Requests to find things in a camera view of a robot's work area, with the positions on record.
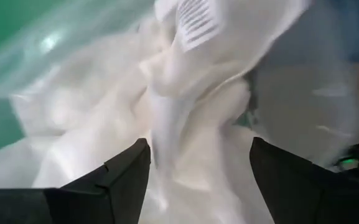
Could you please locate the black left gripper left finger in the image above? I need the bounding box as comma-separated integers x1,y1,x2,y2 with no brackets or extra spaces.
0,138,152,224

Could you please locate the white towel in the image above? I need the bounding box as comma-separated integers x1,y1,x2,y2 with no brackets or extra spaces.
135,0,310,224
0,18,155,190

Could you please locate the clear plastic bin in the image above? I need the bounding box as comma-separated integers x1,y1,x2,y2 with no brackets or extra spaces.
0,0,359,175

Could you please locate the black device with green light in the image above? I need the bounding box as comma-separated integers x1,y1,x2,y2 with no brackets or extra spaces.
334,139,359,187

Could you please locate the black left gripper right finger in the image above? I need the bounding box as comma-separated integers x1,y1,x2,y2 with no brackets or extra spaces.
249,136,359,224

